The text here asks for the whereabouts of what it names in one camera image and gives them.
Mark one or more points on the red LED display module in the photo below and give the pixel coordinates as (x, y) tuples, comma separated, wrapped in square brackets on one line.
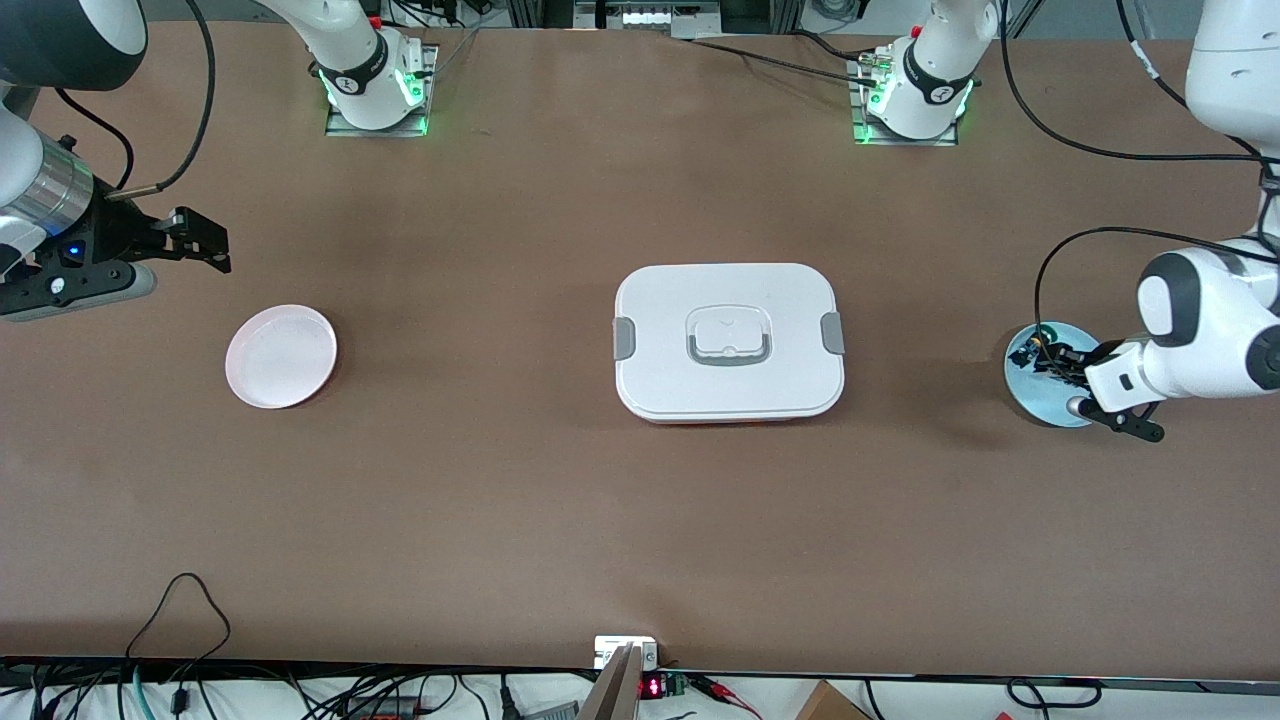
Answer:
[(652, 688)]

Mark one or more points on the black power strip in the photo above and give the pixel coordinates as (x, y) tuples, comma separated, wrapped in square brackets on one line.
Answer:
[(385, 710)]

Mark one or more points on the light blue round plate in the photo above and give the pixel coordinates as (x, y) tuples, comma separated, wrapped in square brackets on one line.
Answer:
[(1040, 400)]

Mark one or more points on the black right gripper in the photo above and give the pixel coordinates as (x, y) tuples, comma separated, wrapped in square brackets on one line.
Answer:
[(113, 237)]

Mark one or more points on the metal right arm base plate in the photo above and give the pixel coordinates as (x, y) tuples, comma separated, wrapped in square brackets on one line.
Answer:
[(340, 130)]

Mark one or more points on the silver rack with lights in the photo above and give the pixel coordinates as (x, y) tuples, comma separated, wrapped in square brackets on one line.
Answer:
[(650, 18)]

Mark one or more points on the red clip lead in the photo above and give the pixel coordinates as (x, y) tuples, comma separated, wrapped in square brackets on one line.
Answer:
[(725, 695)]

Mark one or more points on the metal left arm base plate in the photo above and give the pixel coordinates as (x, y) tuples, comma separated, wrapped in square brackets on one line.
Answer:
[(870, 140)]

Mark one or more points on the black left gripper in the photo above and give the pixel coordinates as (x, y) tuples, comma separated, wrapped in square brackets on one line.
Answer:
[(1071, 364)]

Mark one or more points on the small white clamp block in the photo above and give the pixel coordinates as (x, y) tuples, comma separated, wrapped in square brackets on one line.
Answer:
[(610, 650)]

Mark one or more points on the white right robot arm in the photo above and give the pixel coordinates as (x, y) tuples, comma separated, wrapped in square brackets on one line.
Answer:
[(350, 60)]

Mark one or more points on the grey metal bar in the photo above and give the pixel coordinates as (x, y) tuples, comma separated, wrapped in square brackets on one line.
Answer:
[(612, 700)]

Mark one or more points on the pale pink round plate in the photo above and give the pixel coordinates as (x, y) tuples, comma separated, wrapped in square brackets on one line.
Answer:
[(280, 357)]

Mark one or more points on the brown cardboard box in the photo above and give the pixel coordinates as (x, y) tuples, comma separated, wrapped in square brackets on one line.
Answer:
[(828, 705)]

